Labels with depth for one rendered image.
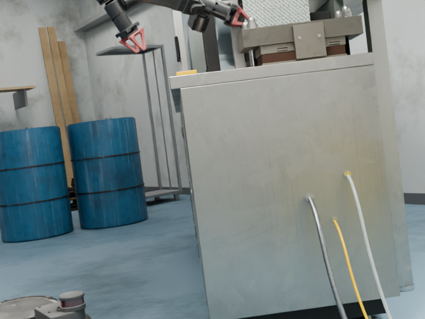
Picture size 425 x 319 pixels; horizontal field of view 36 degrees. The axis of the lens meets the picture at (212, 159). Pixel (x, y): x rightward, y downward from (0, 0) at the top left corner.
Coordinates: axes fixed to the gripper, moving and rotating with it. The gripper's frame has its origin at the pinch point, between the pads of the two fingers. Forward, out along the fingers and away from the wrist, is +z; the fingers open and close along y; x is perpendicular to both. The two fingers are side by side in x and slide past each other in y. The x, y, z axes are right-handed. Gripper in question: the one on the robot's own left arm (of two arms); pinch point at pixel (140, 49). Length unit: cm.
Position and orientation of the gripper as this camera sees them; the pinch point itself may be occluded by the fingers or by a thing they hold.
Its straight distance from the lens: 245.6
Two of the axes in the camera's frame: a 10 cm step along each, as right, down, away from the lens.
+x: -6.7, 6.0, -4.3
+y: -5.3, 0.3, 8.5
